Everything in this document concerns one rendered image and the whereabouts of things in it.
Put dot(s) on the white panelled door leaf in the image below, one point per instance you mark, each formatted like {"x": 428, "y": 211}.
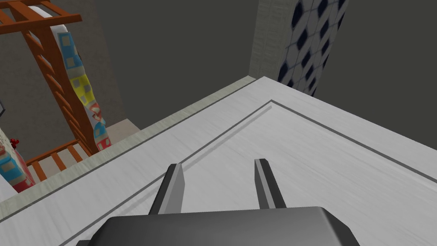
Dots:
{"x": 307, "y": 157}

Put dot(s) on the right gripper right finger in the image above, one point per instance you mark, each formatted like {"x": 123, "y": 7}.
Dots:
{"x": 268, "y": 189}

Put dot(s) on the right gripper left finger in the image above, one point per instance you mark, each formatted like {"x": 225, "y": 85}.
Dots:
{"x": 170, "y": 193}

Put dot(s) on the orange wooden bed with quilt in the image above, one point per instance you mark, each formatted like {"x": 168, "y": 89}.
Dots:
{"x": 65, "y": 85}

